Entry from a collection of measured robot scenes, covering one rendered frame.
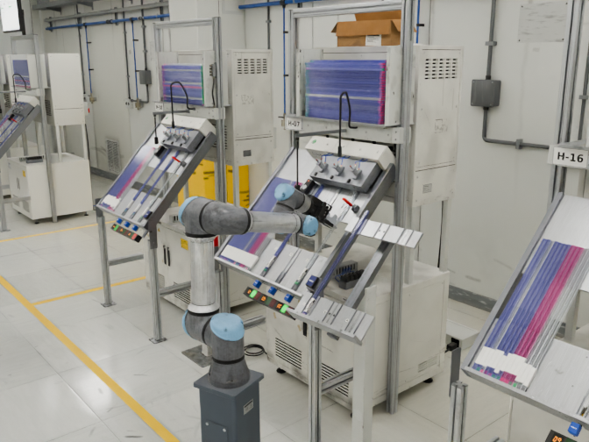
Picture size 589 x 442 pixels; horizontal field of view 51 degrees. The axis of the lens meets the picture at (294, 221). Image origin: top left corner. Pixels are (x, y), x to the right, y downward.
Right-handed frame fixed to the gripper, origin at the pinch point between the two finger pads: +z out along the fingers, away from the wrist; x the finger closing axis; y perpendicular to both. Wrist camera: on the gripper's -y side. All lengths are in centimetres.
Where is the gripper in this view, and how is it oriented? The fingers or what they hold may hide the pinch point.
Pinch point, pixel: (332, 228)
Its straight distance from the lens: 267.9
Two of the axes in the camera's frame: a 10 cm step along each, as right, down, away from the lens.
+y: 4.1, -9.0, 1.2
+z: 6.5, 3.8, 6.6
